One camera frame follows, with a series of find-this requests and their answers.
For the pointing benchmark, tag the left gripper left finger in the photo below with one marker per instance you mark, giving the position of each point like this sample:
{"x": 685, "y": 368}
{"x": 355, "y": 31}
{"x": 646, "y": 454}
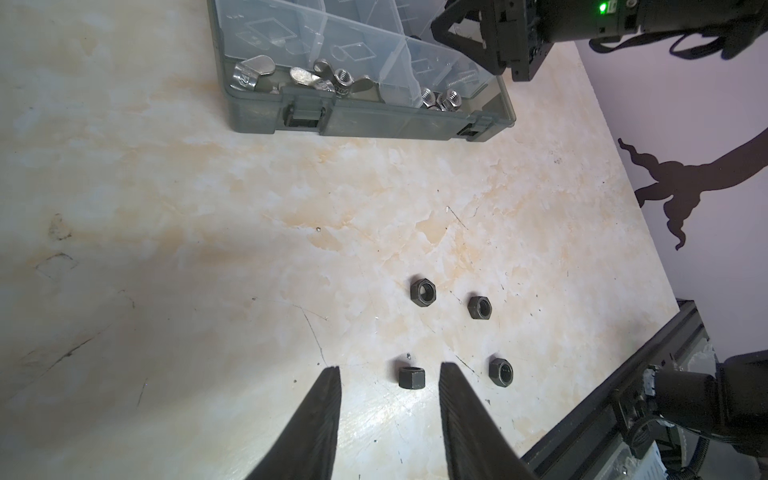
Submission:
{"x": 307, "y": 446}

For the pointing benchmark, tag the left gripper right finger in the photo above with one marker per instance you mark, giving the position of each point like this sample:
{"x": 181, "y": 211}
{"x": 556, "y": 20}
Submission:
{"x": 474, "y": 446}

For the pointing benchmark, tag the silver wing nut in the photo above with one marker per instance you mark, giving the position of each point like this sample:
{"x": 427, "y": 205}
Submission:
{"x": 247, "y": 73}
{"x": 305, "y": 78}
{"x": 340, "y": 81}

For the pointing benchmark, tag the black hex nut front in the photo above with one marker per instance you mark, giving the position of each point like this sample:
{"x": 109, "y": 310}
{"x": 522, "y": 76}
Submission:
{"x": 501, "y": 372}

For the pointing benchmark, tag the black hex nut left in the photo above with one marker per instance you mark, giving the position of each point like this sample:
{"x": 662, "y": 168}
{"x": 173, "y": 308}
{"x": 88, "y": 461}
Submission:
{"x": 411, "y": 378}

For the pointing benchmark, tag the black hex nut small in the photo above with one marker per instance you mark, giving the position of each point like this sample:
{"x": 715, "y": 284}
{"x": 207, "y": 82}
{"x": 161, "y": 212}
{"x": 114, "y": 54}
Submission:
{"x": 480, "y": 308}

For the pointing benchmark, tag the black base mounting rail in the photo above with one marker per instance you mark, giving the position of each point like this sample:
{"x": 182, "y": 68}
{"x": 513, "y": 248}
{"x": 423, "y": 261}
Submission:
{"x": 582, "y": 443}

